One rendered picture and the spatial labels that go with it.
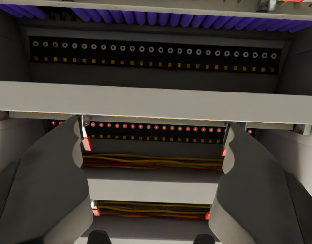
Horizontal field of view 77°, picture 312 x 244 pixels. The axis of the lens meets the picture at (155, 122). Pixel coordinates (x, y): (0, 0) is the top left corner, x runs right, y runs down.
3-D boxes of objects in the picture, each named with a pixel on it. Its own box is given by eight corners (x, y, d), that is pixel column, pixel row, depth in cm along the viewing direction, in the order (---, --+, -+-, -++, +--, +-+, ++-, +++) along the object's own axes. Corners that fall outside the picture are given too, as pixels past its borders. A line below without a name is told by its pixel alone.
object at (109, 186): (-5, 175, 38) (1, 237, 41) (301, 187, 39) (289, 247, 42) (50, 145, 58) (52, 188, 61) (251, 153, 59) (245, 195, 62)
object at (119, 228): (21, 235, 47) (25, 283, 49) (270, 243, 48) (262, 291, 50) (61, 191, 67) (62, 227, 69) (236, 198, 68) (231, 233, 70)
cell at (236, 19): (223, 18, 37) (238, 4, 30) (233, 19, 37) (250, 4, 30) (222, 29, 37) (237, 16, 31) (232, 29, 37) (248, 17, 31)
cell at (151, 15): (147, 14, 36) (145, -2, 30) (157, 15, 36) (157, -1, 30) (146, 24, 37) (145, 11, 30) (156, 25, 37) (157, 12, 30)
